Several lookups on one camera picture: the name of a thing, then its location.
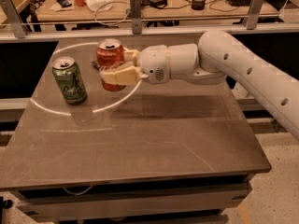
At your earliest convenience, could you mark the metal bracket post centre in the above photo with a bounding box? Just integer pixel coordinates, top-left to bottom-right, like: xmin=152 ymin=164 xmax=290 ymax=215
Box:
xmin=130 ymin=0 xmax=142 ymax=35

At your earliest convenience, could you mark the metal bracket post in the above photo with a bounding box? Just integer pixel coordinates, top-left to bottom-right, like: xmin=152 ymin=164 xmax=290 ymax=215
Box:
xmin=130 ymin=0 xmax=142 ymax=35
xmin=0 ymin=0 xmax=28 ymax=38
xmin=243 ymin=0 xmax=264 ymax=30

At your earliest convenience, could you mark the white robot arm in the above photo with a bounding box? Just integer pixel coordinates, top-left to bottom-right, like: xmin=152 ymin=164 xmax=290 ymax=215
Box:
xmin=100 ymin=30 xmax=299 ymax=138

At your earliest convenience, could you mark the metal bracket post right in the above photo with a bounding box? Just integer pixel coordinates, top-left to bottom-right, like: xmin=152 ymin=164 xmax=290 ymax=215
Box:
xmin=243 ymin=0 xmax=264 ymax=30

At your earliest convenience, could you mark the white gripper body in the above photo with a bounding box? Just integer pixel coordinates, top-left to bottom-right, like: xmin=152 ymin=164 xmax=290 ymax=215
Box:
xmin=138 ymin=45 xmax=170 ymax=84

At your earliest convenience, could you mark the dark snack bar wrapper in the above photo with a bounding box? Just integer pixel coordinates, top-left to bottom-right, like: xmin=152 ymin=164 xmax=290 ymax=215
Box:
xmin=91 ymin=61 xmax=100 ymax=71

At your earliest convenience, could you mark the red coke can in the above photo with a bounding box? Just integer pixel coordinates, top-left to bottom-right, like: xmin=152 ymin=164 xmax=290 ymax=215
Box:
xmin=95 ymin=37 xmax=127 ymax=92

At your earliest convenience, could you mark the black power adapter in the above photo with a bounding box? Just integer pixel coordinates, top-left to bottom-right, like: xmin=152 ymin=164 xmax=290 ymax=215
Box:
xmin=149 ymin=0 xmax=167 ymax=8

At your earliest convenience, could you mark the metal bracket post left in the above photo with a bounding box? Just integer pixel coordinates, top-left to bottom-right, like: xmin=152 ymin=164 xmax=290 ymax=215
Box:
xmin=0 ymin=0 xmax=28 ymax=38

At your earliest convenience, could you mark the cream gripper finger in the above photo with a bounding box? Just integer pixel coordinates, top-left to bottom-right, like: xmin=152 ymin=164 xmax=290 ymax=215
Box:
xmin=124 ymin=49 xmax=139 ymax=66
xmin=100 ymin=65 xmax=148 ymax=85

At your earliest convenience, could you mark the grey drawer cabinet front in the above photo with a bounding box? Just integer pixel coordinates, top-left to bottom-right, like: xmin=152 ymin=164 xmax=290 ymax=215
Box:
xmin=18 ymin=183 xmax=251 ymax=221

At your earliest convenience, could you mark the black round container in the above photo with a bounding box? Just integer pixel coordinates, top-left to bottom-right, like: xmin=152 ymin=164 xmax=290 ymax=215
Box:
xmin=192 ymin=0 xmax=206 ymax=10

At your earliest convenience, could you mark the white cable loop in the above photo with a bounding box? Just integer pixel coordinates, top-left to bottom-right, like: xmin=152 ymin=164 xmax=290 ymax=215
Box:
xmin=93 ymin=0 xmax=132 ymax=26

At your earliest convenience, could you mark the green soda can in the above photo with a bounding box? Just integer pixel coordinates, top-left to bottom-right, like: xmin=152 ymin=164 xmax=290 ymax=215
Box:
xmin=52 ymin=56 xmax=87 ymax=105

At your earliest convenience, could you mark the white crumpled paper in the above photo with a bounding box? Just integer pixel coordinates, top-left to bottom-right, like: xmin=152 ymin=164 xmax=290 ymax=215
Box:
xmin=84 ymin=0 xmax=113 ymax=12

